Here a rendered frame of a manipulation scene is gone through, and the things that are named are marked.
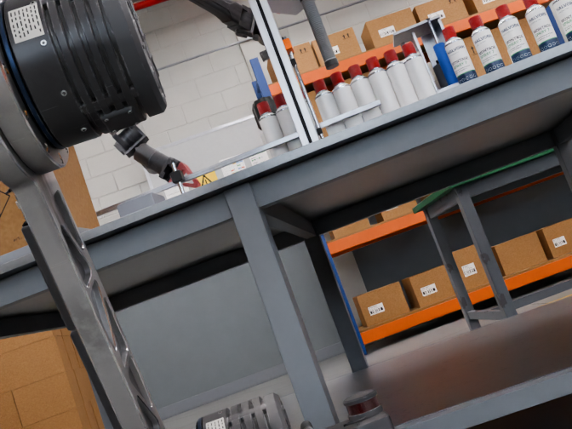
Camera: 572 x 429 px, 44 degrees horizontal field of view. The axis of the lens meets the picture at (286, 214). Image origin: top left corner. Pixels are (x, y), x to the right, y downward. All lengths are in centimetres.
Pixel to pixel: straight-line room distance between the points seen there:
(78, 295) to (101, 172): 570
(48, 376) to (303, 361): 368
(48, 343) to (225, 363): 183
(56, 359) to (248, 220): 364
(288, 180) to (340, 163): 12
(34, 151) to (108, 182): 573
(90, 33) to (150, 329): 563
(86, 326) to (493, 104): 96
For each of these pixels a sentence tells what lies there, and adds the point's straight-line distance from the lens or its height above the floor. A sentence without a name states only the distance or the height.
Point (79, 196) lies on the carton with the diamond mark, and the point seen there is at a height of 97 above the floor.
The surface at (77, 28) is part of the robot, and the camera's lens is 81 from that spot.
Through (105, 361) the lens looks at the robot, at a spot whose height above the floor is 54.
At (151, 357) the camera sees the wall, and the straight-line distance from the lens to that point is 636.
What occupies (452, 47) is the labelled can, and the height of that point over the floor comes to 103.
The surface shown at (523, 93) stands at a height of 77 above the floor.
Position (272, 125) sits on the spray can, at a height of 101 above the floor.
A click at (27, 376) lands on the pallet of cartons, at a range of 507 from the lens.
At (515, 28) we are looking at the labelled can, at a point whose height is 101.
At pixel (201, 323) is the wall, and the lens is 630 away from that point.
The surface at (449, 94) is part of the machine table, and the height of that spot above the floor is 82.
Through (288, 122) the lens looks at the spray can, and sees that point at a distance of 193.
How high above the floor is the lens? 52
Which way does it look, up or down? 7 degrees up
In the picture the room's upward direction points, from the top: 20 degrees counter-clockwise
